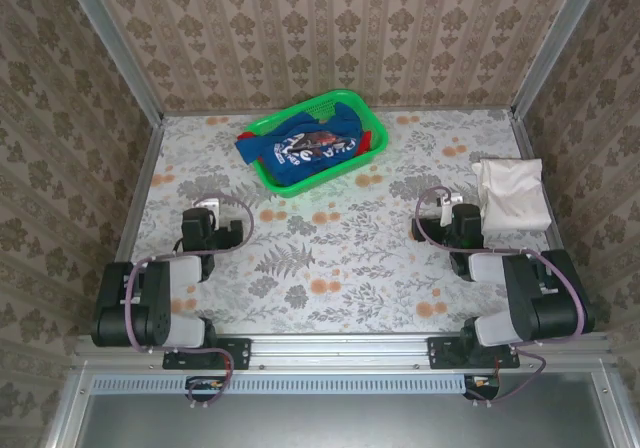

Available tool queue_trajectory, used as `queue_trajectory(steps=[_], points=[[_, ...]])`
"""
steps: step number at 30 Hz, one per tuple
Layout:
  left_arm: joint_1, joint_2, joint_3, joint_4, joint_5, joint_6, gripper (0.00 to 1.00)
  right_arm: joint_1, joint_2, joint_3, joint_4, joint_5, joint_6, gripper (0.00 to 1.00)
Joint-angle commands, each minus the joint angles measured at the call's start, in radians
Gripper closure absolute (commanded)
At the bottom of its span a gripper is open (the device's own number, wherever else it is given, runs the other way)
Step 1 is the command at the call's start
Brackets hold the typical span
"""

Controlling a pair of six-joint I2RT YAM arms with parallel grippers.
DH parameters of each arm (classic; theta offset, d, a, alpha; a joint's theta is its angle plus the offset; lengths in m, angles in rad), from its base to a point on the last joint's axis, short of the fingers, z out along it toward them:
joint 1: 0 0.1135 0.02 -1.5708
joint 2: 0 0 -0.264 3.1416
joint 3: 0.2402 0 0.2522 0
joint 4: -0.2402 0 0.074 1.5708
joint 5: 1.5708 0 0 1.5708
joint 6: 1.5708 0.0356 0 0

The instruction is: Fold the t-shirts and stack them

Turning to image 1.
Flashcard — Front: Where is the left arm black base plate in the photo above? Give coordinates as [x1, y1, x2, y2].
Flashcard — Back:
[162, 337, 252, 371]

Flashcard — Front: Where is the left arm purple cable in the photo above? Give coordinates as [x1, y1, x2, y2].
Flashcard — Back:
[124, 193, 255, 410]

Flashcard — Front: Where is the grey metal panel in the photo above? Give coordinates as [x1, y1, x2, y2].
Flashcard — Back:
[74, 372, 621, 448]

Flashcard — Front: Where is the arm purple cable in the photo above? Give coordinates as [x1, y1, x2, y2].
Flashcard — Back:
[416, 186, 586, 408]
[124, 193, 255, 410]

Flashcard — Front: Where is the aluminium frame post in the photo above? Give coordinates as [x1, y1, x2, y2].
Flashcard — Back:
[510, 0, 610, 119]
[57, 0, 165, 122]

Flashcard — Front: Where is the blue printed t-shirt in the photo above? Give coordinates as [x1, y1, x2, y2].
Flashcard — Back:
[235, 101, 369, 188]

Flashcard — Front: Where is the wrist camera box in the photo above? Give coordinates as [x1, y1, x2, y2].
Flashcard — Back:
[198, 196, 222, 230]
[435, 193, 464, 229]

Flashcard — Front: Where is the aluminium mounting rail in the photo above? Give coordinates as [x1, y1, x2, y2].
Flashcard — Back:
[74, 332, 614, 371]

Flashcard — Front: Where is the green plastic basket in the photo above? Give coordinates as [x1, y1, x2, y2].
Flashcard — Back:
[248, 90, 390, 199]

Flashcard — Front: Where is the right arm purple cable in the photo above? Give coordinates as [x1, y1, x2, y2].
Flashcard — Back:
[416, 186, 586, 408]

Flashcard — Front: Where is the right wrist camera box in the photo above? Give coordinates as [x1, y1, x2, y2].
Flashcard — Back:
[435, 193, 464, 229]

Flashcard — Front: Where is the white folded t-shirt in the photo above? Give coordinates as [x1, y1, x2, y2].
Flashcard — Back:
[471, 157, 551, 235]

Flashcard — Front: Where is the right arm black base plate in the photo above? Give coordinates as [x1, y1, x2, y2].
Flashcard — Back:
[427, 336, 520, 371]

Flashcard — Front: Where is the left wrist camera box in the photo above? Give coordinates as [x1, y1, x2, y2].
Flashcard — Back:
[198, 196, 222, 230]

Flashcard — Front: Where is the slotted grey cable duct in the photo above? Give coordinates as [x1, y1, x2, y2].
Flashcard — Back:
[92, 373, 471, 396]

